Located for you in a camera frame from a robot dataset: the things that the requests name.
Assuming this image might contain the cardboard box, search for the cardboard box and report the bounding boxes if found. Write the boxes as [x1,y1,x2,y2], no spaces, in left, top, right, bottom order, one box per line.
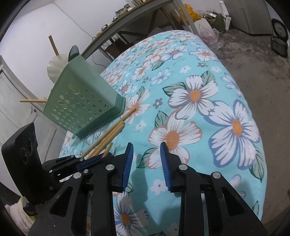
[106,38,128,55]

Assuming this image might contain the white plastic rice paddle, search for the white plastic rice paddle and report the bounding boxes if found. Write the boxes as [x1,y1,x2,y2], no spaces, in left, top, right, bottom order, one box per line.
[47,54,68,85]

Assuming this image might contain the green plastic utensil holder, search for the green plastic utensil holder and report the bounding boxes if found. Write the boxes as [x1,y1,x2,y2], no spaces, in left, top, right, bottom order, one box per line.
[43,57,126,139]

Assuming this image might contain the grey metal desk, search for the grey metal desk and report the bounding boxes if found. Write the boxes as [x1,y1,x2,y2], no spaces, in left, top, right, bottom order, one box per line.
[80,0,200,62]

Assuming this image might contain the white panelled door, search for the white panelled door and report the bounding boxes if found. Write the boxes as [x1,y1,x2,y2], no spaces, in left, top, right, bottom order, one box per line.
[0,56,66,189]

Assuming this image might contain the clear plastic bag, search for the clear plastic bag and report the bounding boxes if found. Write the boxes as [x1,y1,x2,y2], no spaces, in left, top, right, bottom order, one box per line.
[199,23,219,44]

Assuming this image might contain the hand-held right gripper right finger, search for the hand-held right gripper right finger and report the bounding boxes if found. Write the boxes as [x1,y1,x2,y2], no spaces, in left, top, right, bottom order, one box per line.
[160,142,268,236]

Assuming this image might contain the metal spoon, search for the metal spoon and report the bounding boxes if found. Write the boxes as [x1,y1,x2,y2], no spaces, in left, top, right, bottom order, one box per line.
[68,45,80,62]

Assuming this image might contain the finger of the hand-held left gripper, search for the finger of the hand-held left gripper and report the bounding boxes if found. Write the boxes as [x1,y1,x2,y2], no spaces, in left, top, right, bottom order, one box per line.
[48,155,114,189]
[41,155,84,173]

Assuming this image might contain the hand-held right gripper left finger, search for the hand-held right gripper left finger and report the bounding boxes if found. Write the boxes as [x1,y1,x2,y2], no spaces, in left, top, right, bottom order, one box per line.
[28,143,134,236]

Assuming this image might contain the yellow plastic bag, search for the yellow plastic bag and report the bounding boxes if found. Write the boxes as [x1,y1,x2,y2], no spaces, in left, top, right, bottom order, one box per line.
[178,3,201,23]

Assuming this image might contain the grey refrigerator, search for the grey refrigerator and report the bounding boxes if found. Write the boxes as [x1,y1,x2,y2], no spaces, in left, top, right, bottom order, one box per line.
[223,0,276,35]

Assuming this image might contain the black electric cooker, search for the black electric cooker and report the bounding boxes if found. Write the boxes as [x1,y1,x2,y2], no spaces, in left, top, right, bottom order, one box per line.
[270,36,289,55]

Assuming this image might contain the black wall cable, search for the black wall cable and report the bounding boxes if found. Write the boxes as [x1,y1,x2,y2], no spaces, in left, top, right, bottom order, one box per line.
[68,14,109,67]

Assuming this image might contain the blue floral quilt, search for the blue floral quilt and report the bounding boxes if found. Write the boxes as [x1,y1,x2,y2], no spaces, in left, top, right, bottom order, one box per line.
[58,29,268,236]

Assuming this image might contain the person's left forearm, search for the person's left forearm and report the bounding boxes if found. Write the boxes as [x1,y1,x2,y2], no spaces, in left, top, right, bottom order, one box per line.
[0,182,37,236]

